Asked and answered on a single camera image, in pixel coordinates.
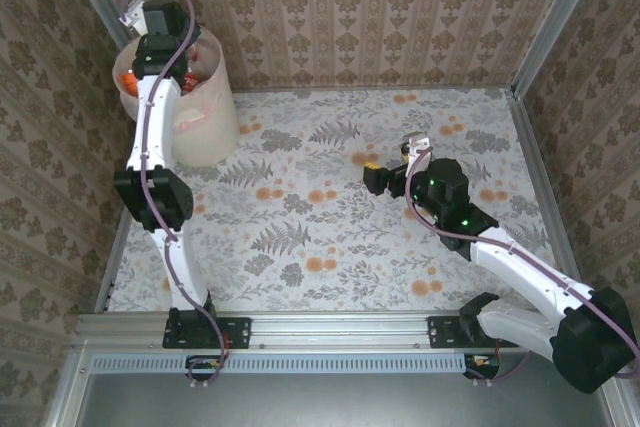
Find pink plastic bin liner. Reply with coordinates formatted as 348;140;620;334
112;34;226;133

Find beige round waste bin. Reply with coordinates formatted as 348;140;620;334
112;31;240;168

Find grey sheet metal panel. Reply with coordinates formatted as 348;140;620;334
47;346;631;427

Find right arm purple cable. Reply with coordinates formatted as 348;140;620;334
405;145;640;386

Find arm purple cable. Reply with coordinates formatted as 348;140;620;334
122;0;232;389
405;145;640;386

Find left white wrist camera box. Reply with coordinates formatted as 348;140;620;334
118;0;148;33

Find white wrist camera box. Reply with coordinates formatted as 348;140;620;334
118;0;148;33
399;131;434;162

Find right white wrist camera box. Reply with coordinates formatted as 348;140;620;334
399;131;434;162

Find aluminium table side rail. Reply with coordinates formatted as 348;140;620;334
503;88;594;312

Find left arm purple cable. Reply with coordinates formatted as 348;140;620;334
122;0;232;389

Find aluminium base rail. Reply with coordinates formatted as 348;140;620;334
72;310;611;351

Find grey slotted cable duct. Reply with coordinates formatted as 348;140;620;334
89;351;469;375

